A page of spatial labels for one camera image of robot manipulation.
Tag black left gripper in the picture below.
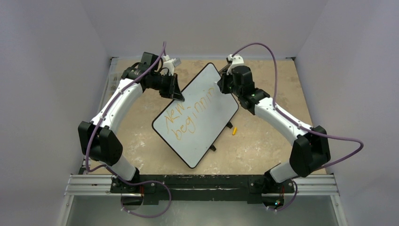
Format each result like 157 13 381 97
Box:
148 73 183 101

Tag white whiteboard black frame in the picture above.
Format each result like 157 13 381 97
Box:
152 63 239 169

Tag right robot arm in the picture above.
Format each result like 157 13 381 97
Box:
217 65 331 192

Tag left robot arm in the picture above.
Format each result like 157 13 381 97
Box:
78 52 184 193

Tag clear plastic screw box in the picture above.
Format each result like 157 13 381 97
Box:
107 73 121 93

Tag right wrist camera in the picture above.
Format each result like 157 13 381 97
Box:
226 54 245 75

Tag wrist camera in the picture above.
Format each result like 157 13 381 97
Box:
160 55 181 75
226 54 245 75

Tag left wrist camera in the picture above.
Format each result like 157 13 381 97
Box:
160 55 181 75

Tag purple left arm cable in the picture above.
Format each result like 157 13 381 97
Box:
86 41 168 186

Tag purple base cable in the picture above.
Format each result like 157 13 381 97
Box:
120 180 172 218

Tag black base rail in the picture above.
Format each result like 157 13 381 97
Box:
110 174 295 205

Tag aluminium frame rail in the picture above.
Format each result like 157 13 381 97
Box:
64 174 339 196

